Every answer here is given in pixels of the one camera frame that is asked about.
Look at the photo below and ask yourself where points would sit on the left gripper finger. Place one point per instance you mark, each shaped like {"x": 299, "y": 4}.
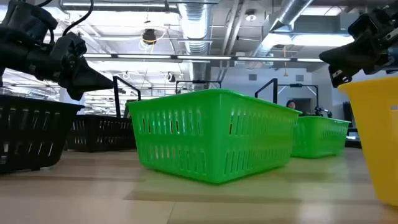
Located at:
{"x": 84, "y": 77}

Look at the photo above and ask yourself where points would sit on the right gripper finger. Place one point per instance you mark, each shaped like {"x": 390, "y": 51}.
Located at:
{"x": 345, "y": 60}

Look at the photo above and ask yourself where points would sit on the black plastic slotted basket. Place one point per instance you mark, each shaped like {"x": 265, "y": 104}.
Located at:
{"x": 99, "y": 133}
{"x": 31, "y": 133}

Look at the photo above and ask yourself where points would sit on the green plastic slotted basket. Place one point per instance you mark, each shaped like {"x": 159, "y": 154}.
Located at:
{"x": 320, "y": 137}
{"x": 202, "y": 137}

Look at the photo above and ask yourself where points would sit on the yellow plastic slotted basket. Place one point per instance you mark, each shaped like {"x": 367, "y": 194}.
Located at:
{"x": 379, "y": 140}

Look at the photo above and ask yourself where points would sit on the black background robot arm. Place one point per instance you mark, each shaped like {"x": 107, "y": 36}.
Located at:
{"x": 321, "y": 111}

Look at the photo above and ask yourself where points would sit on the person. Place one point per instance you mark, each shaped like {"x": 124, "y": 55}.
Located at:
{"x": 291, "y": 104}

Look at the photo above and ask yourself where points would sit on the long ceiling light bar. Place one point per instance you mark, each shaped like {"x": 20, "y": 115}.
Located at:
{"x": 202, "y": 57}

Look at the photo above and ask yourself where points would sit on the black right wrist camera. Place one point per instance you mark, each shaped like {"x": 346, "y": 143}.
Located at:
{"x": 362, "y": 28}

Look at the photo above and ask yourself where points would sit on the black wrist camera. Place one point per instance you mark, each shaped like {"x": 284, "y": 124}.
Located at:
{"x": 362, "y": 28}
{"x": 28, "y": 18}

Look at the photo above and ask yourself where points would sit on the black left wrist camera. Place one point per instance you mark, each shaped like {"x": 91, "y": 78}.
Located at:
{"x": 28, "y": 18}

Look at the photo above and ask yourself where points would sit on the black background station frame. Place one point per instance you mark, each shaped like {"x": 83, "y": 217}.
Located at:
{"x": 297, "y": 85}
{"x": 199, "y": 82}

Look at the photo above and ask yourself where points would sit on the slanted silver ceiling duct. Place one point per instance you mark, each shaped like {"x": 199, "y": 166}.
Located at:
{"x": 280, "y": 25}

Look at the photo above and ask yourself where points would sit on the wide silver ceiling duct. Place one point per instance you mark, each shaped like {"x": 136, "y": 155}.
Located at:
{"x": 196, "y": 37}

